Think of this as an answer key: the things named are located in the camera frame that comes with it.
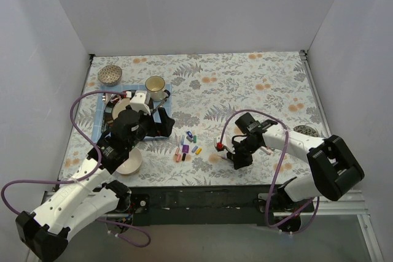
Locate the aluminium frame rail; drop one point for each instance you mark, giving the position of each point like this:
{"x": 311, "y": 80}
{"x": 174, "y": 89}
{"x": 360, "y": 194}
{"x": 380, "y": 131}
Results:
{"x": 236, "y": 197}

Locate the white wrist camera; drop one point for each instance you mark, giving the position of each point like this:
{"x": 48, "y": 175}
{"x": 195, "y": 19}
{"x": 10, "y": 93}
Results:
{"x": 224, "y": 144}
{"x": 139, "y": 102}

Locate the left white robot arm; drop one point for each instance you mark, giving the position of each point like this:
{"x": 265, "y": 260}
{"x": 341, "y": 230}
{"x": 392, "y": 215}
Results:
{"x": 47, "y": 230}

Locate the cream mug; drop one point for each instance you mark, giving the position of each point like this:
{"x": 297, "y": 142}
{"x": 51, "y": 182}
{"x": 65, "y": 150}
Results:
{"x": 156, "y": 87}

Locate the patterned grey bowl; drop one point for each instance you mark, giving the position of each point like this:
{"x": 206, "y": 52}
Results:
{"x": 110, "y": 75}

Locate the floral dark bowl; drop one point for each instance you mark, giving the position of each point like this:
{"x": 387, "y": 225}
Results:
{"x": 306, "y": 130}

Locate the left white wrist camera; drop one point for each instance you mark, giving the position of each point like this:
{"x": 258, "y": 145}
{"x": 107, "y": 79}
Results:
{"x": 139, "y": 102}

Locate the floral tablecloth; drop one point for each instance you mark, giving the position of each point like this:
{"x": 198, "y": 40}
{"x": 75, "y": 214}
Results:
{"x": 208, "y": 91}

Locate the pink pen cap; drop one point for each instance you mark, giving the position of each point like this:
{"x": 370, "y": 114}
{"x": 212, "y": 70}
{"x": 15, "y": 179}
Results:
{"x": 177, "y": 158}

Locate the dark rimmed plate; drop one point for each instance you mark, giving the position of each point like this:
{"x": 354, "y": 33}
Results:
{"x": 116, "y": 105}

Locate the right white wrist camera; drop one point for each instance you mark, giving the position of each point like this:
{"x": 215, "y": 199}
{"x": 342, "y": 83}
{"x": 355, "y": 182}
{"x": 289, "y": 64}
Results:
{"x": 224, "y": 144}

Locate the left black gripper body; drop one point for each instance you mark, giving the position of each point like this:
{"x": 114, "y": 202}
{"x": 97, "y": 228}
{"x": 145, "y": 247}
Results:
{"x": 156, "y": 123}

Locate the pink cap marker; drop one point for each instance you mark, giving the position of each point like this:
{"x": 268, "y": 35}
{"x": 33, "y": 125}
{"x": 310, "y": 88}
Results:
{"x": 266, "y": 150}

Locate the blue checkered placemat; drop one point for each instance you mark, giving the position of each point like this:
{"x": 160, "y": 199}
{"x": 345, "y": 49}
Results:
{"x": 99, "y": 127}

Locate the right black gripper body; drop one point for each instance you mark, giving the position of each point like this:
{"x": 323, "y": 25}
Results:
{"x": 241, "y": 150}

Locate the plain cream bowl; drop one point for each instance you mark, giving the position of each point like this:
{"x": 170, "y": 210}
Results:
{"x": 132, "y": 164}

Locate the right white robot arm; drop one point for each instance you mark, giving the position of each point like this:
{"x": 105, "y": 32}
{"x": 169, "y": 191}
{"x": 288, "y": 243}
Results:
{"x": 334, "y": 169}

